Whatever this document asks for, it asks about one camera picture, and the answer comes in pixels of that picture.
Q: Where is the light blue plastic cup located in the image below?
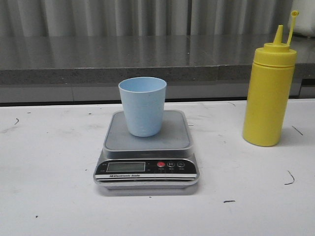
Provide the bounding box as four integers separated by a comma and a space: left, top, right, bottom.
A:
119, 77, 167, 137

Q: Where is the yellow squeeze bottle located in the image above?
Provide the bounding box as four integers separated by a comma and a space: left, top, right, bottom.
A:
243, 10, 299, 147

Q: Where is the silver electronic kitchen scale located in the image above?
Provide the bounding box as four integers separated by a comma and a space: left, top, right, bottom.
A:
94, 110, 200, 190

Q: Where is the grey stone counter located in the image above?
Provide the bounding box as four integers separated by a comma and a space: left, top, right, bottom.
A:
0, 33, 315, 103

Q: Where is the white appliance in background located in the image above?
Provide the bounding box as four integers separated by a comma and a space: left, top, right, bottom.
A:
291, 0, 315, 37

